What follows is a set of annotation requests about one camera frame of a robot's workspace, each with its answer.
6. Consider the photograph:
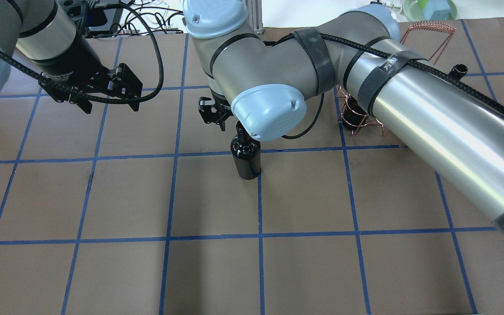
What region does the copper wire wine basket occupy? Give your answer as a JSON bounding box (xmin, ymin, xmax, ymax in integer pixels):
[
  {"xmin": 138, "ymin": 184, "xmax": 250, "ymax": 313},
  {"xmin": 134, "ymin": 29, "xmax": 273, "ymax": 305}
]
[{"xmin": 336, "ymin": 21, "xmax": 457, "ymax": 136}]

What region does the dark bottle in basket far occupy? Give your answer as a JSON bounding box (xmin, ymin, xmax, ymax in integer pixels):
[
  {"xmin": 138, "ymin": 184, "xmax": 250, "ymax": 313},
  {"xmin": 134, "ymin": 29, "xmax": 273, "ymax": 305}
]
[{"xmin": 448, "ymin": 64, "xmax": 468, "ymax": 81}]

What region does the dark bottle in basket near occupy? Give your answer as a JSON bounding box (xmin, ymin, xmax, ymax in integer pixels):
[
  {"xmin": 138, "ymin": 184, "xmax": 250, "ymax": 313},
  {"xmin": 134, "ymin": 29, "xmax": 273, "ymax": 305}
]
[{"xmin": 341, "ymin": 97, "xmax": 369, "ymax": 133}]

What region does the green foam cube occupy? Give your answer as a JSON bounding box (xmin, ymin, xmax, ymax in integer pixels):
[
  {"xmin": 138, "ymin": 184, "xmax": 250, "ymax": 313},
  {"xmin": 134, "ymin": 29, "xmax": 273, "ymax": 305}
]
[{"xmin": 406, "ymin": 0, "xmax": 428, "ymax": 16}]

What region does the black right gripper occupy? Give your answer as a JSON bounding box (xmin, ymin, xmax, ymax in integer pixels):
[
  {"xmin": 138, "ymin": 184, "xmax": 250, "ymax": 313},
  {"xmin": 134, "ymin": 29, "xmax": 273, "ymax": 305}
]
[{"xmin": 198, "ymin": 97, "xmax": 234, "ymax": 132}]

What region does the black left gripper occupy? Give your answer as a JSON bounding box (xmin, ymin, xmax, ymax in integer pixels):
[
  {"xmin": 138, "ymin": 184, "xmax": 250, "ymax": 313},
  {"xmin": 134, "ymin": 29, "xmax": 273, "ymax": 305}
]
[{"xmin": 38, "ymin": 39, "xmax": 143, "ymax": 114}]

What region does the aluminium frame post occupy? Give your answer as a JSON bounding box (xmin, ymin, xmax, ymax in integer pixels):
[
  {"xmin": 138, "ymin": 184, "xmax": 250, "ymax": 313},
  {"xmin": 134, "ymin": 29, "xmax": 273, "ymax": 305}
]
[{"xmin": 245, "ymin": 0, "xmax": 264, "ymax": 35}]

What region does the dark glass wine bottle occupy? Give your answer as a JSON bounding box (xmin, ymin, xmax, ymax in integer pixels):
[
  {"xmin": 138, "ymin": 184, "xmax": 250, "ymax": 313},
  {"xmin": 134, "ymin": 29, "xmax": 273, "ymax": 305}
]
[{"xmin": 230, "ymin": 120, "xmax": 261, "ymax": 180}]

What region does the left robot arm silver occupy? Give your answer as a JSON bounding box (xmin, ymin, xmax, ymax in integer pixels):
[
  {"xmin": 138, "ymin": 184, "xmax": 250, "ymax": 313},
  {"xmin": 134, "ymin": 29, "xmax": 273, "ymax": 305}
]
[{"xmin": 0, "ymin": 0, "xmax": 142, "ymax": 114}]

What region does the dark bottle in basket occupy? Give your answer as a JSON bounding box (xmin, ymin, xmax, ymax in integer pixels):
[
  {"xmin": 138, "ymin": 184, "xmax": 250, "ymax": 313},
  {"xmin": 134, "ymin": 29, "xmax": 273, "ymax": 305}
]
[
  {"xmin": 341, "ymin": 97, "xmax": 369, "ymax": 133},
  {"xmin": 448, "ymin": 64, "xmax": 468, "ymax": 81}
]

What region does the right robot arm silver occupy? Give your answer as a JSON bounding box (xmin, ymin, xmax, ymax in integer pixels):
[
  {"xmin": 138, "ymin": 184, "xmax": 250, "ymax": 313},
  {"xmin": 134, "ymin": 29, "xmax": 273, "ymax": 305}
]
[{"xmin": 183, "ymin": 0, "xmax": 504, "ymax": 233}]

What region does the blue foam cube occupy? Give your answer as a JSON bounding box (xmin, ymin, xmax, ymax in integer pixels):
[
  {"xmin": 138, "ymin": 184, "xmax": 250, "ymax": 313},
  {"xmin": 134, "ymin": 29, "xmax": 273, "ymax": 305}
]
[{"xmin": 423, "ymin": 0, "xmax": 451, "ymax": 21}]

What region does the green glass bowl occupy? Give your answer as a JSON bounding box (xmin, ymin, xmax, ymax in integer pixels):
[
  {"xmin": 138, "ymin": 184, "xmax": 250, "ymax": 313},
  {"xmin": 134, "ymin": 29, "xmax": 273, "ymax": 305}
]
[{"xmin": 403, "ymin": 0, "xmax": 458, "ymax": 21}]

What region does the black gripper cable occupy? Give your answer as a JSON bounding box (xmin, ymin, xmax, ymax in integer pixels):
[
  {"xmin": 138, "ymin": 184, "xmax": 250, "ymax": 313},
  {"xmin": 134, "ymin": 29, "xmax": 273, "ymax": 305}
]
[{"xmin": 0, "ymin": 2, "xmax": 165, "ymax": 105}]

